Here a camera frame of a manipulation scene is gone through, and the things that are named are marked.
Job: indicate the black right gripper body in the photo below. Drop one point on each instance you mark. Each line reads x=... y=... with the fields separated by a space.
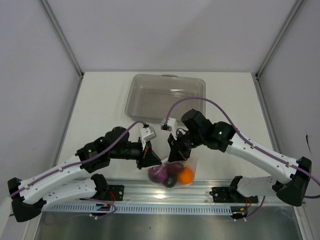
x=187 y=141

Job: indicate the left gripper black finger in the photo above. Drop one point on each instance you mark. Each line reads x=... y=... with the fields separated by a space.
x=150 y=158
x=140 y=163

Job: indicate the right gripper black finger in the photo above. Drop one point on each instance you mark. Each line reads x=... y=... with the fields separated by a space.
x=185 y=154
x=175 y=154

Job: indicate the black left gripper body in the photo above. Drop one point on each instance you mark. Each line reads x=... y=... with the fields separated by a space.
x=134 y=151

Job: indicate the dark red apple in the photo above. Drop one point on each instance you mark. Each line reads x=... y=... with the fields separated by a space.
x=175 y=167

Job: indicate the purple red onion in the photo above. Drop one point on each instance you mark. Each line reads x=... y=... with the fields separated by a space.
x=157 y=174

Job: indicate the clear zip top bag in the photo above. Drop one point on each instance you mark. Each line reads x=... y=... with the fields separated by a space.
x=191 y=162

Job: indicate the orange fruit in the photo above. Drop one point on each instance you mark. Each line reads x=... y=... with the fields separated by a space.
x=186 y=177

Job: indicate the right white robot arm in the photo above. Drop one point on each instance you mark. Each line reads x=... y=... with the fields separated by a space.
x=288 y=178

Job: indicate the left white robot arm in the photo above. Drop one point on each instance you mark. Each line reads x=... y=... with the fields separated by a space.
x=77 y=177

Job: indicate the clear grey plastic bin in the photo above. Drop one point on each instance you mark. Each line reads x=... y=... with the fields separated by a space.
x=151 y=96

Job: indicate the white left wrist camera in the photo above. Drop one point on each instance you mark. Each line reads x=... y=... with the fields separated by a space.
x=147 y=134

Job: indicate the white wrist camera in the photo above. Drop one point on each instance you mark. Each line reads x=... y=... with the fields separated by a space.
x=147 y=134
x=169 y=124

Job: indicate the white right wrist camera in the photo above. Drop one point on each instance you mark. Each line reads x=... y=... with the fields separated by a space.
x=169 y=124

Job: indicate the aluminium mounting rail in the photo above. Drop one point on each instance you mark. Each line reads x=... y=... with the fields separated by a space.
x=137 y=191

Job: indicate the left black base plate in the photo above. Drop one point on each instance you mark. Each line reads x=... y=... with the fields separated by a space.
x=115 y=193

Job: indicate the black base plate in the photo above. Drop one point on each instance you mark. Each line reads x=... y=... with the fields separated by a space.
x=225 y=195
x=115 y=193

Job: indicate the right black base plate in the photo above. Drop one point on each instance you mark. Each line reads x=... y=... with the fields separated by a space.
x=225 y=195

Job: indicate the white slotted cable duct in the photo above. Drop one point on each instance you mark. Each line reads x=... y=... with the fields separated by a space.
x=132 y=208

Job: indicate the aluminium frame post left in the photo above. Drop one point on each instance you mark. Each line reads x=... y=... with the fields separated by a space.
x=48 y=11

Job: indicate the aluminium frame post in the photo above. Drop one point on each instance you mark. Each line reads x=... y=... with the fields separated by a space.
x=282 y=33
x=48 y=11

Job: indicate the aluminium frame post right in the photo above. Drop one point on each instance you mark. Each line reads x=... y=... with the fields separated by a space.
x=282 y=33

